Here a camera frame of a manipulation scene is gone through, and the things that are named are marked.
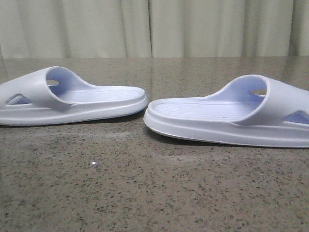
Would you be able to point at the light blue slipper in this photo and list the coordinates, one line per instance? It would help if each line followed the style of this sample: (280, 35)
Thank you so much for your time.
(250, 110)
(56, 95)

